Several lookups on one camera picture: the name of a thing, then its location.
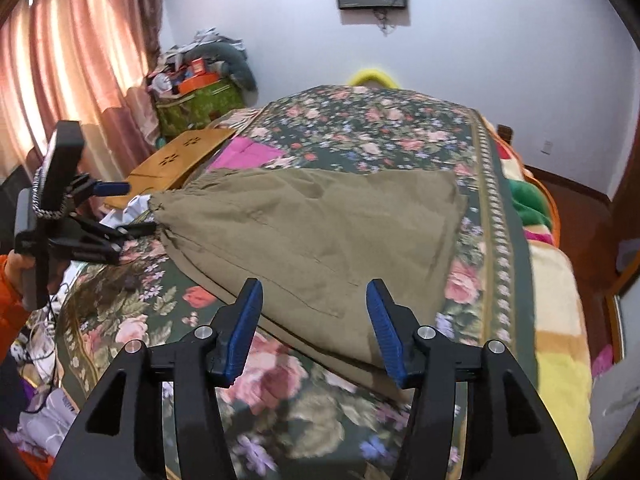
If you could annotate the grey pillow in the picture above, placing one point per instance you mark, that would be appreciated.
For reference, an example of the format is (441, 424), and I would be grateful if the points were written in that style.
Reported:
(235, 62)

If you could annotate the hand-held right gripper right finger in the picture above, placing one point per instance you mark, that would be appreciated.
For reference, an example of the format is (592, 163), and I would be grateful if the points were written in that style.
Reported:
(385, 327)

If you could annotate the floral bedspread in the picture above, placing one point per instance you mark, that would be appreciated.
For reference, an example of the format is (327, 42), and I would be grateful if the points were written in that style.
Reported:
(350, 210)

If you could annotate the olive green pants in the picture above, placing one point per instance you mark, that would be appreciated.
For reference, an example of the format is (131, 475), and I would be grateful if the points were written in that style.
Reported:
(310, 250)

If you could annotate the green storage bag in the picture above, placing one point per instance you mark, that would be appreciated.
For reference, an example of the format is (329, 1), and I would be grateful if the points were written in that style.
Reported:
(197, 105)

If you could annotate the yellow-green round object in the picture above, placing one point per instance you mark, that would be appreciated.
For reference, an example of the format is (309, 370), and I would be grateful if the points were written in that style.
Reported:
(372, 77)

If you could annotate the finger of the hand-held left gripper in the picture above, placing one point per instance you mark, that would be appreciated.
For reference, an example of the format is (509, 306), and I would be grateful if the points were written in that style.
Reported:
(135, 230)
(112, 188)

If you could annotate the wooden lap table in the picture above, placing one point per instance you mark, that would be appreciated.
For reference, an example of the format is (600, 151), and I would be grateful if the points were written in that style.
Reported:
(175, 160)

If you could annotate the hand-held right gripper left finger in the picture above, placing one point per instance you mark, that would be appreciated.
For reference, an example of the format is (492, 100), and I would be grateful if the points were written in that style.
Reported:
(243, 323)

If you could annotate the pink cloth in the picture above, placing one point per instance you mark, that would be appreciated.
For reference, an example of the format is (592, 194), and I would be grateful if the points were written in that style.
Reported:
(246, 154)

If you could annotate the person's left forearm orange sleeve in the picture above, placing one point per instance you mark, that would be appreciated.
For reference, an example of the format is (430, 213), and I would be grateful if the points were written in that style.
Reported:
(12, 300)

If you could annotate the orange box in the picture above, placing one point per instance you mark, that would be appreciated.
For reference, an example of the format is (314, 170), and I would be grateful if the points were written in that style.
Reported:
(197, 81)

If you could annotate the colourful striped blanket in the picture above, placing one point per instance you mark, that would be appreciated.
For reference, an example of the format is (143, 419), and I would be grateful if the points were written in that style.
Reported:
(555, 320)

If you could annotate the pink curtain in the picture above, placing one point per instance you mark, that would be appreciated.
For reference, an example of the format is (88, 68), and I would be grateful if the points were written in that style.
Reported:
(75, 70)

